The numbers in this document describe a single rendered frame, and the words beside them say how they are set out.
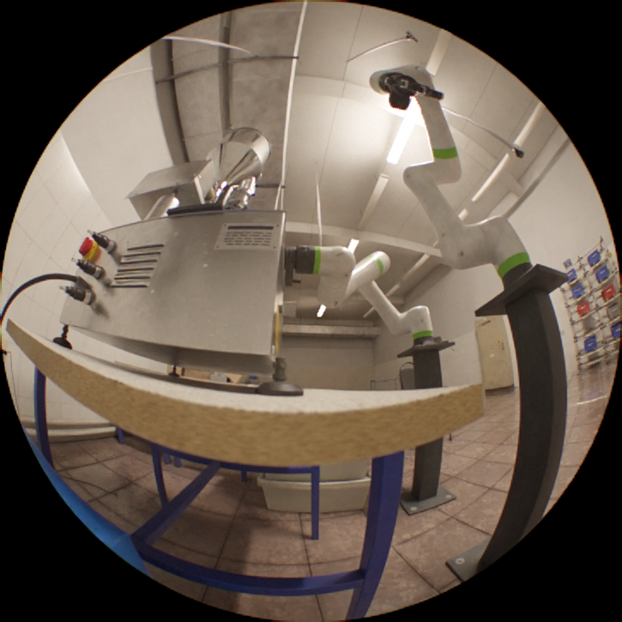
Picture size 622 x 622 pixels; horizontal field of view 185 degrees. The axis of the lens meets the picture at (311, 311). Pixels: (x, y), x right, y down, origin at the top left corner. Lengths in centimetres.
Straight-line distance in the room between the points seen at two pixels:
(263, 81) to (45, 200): 234
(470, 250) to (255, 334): 57
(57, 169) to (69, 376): 176
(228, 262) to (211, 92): 269
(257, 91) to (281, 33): 85
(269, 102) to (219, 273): 263
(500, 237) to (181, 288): 73
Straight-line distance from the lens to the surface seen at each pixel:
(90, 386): 15
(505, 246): 65
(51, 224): 179
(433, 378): 110
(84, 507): 27
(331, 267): 59
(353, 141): 398
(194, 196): 59
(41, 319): 174
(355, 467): 109
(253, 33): 291
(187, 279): 27
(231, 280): 25
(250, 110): 285
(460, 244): 60
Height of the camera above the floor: 76
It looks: 22 degrees up
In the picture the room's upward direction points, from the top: straight up
